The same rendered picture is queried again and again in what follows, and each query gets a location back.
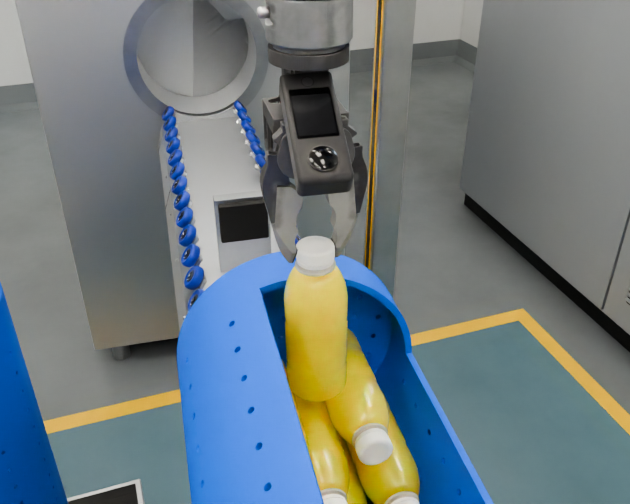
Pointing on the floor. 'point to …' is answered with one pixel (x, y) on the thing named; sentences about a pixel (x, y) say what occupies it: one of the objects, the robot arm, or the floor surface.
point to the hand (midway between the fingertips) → (315, 251)
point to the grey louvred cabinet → (569, 150)
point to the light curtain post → (388, 134)
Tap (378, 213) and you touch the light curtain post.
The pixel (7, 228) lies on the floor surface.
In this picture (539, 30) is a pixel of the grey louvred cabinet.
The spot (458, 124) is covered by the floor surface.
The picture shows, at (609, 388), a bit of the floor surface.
